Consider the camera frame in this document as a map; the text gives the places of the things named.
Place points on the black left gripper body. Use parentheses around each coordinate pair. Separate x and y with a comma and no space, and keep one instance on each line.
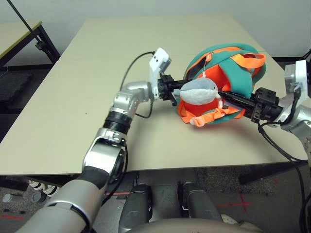
(166,86)

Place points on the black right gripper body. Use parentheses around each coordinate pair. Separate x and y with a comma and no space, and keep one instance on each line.
(266,106)

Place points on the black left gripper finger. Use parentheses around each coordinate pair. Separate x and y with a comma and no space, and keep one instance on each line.
(175,98)
(182,83)

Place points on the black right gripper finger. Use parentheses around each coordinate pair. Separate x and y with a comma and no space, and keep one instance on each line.
(240,109)
(238,98)

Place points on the teal and orange backpack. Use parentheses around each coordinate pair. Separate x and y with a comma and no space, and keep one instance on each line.
(238,75)

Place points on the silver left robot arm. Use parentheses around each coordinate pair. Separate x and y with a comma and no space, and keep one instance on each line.
(107,150)

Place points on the black tripod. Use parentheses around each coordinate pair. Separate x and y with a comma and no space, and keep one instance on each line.
(308,57)

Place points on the dark grey robot right leg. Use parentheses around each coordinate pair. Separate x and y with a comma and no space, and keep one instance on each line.
(199,204)

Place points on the dark grey robot leg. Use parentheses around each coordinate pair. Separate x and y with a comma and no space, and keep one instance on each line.
(199,204)
(136,208)

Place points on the dark grey robot left leg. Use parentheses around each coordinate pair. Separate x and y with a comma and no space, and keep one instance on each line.
(136,208)

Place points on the beige robot torso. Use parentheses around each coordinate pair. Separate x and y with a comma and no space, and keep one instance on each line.
(189,225)

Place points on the black clamp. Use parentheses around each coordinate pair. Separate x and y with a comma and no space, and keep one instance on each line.
(40,46)

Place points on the black foam floor mat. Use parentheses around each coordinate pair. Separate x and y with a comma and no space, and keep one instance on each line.
(12,87)

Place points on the thin black pole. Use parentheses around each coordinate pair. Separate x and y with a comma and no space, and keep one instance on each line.
(24,21)

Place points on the white caster wheels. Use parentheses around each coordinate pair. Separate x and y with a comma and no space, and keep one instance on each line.
(43,188)

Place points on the grey round floor disc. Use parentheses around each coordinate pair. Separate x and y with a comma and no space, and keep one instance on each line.
(39,197)
(7,197)

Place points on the black table leg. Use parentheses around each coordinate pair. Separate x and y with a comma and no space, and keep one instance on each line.
(12,183)

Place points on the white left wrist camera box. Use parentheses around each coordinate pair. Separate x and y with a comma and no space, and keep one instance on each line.
(158,60)

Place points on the beige side table black frame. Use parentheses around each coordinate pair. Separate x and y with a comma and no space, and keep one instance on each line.
(14,34)

